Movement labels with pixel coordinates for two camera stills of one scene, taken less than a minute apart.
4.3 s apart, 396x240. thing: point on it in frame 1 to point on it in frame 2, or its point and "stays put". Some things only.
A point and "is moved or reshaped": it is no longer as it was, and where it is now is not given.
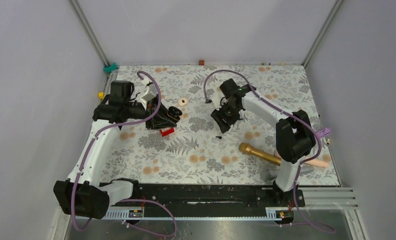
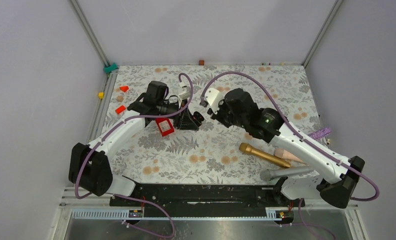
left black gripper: [161, 120] to [180, 124]
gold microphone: [246, 148] stays put
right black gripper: [217, 116] stays put
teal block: [109, 69] stays put
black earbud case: [174, 113] is moved or reshaped
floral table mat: [196, 151] stays put
